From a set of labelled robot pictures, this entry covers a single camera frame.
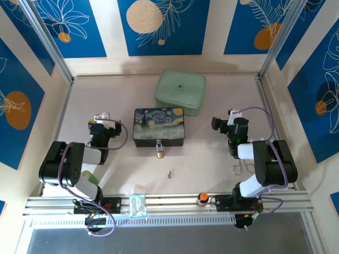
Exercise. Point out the wide slotted aluminium rail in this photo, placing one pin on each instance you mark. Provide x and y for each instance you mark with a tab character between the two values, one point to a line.
172	203

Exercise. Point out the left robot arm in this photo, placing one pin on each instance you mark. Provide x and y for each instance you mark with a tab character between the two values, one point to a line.
66	164

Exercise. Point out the small silver key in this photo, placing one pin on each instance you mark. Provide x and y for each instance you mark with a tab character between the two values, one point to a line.
169	174

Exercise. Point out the starry night painted box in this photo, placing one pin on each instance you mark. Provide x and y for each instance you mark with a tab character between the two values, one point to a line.
159	124

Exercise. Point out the brass padlock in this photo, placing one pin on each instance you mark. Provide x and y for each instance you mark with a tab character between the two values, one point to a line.
160	154

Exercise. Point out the aluminium frame post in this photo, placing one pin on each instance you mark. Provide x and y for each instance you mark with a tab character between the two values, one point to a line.
279	39
53	49

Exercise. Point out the mint green zip case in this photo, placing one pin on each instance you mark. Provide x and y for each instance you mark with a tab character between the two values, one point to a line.
180	90

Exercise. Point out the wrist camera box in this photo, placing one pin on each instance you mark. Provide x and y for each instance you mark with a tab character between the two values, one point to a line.
234	115
102	117

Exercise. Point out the clear plastic packet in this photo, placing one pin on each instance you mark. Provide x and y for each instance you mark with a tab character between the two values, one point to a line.
137	206

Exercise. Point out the grey metal panel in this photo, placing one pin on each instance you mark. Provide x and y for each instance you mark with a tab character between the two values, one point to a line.
169	243

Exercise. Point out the orange cap bottle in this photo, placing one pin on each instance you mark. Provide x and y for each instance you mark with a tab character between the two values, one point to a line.
203	197

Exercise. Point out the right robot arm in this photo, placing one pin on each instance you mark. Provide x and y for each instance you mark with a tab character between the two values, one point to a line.
278	164

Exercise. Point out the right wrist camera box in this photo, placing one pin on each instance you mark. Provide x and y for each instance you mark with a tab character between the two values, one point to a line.
234	115

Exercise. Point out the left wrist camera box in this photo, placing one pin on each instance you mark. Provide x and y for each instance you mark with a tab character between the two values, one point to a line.
102	117

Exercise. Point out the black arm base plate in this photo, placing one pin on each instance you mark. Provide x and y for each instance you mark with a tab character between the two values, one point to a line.
222	202
114	205

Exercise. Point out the green bottle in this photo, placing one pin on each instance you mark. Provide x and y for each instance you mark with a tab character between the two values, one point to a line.
92	178

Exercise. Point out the aluminium table edge rail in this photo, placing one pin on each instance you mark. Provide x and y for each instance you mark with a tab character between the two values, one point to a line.
63	105
266	100

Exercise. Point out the blue floral wall poster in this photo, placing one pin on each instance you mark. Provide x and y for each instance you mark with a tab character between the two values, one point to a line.
238	26
302	34
185	31
16	79
26	34
304	119
79	39

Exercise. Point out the silver metal scissors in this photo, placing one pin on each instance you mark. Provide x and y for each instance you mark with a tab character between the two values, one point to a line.
234	168

